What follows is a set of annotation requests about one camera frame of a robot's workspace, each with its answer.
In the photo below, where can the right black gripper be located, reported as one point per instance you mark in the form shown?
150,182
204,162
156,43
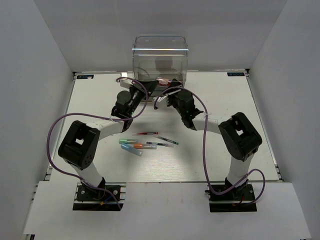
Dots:
175,83

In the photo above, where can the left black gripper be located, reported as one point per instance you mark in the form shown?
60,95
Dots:
150,85

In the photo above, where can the clear plastic drawer organizer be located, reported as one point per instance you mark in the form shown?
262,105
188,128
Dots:
160,56

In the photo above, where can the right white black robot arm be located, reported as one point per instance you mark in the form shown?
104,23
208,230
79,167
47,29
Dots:
241,138

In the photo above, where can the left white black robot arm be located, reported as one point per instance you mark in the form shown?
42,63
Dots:
80,143

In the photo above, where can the red gel pen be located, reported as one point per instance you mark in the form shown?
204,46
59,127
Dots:
145,133

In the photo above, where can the green gel pen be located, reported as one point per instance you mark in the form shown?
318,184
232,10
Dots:
166,139

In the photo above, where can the right blue table sticker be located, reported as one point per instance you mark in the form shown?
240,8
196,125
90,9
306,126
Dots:
235,74

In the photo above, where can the blue table sticker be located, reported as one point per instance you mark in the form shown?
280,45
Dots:
235,74
84,77

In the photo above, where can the orange highlighter marker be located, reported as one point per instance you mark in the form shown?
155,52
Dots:
145,146

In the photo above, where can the green highlighter marker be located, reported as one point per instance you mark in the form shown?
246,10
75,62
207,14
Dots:
128,141

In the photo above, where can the blue gel pen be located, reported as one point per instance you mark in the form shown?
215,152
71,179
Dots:
167,145

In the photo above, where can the blue highlighter marker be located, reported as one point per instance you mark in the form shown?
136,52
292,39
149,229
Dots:
131,149

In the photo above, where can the left blue table sticker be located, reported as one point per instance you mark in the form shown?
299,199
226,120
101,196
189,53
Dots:
84,77

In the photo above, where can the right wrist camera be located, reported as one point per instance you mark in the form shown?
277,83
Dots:
162,102

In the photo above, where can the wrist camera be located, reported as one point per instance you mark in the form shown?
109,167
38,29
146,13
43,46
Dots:
124,81
162,102

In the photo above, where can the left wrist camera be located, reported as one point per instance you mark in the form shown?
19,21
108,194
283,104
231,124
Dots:
124,81

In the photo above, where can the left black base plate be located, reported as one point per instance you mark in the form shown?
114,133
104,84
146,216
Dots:
97,200

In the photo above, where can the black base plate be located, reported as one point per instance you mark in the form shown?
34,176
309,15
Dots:
97,200
235,201

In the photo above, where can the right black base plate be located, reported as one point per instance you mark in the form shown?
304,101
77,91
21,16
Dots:
235,201

